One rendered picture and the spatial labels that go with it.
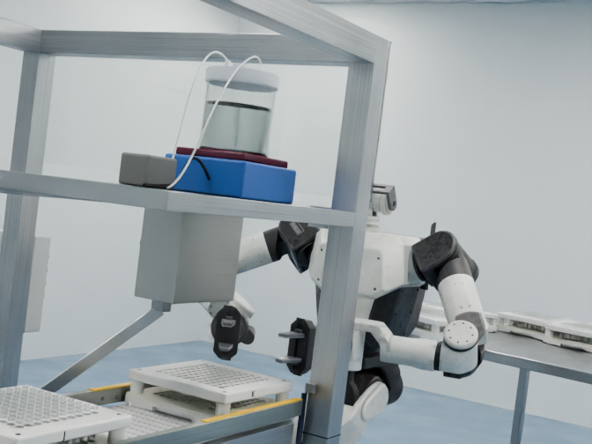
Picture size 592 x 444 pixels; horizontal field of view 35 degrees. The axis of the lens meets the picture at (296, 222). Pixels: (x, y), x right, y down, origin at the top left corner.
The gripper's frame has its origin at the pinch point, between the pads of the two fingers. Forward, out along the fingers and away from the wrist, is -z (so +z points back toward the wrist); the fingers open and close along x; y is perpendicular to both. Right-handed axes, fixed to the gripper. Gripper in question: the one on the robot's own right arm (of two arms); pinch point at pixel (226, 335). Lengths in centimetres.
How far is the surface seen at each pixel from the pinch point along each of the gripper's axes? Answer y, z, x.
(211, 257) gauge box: 4.6, -11.7, -17.9
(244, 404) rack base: -6.2, -21.9, 10.2
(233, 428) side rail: -4.8, -37.6, 11.3
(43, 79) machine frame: 57, 36, -55
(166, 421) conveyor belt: 8.0, -32.8, 12.6
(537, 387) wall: -203, 438, 80
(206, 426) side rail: -0.3, -45.0, 9.6
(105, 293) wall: 112, 480, 56
